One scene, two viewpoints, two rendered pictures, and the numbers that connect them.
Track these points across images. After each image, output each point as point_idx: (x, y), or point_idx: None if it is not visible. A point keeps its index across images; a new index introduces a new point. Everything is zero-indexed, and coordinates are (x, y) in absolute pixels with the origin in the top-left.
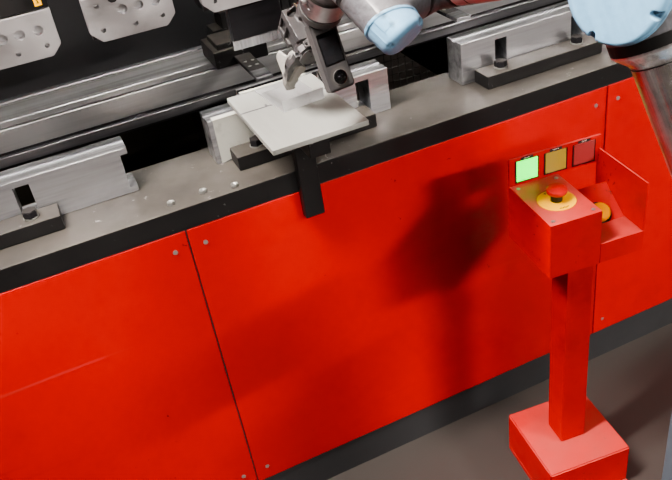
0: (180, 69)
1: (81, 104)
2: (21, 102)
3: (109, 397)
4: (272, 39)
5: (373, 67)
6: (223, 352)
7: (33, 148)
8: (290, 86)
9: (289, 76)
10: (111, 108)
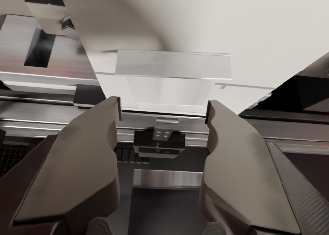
0: (204, 140)
1: (285, 140)
2: (302, 151)
3: None
4: (150, 171)
5: (11, 79)
6: None
7: (320, 121)
8: (233, 112)
9: (284, 166)
10: (265, 129)
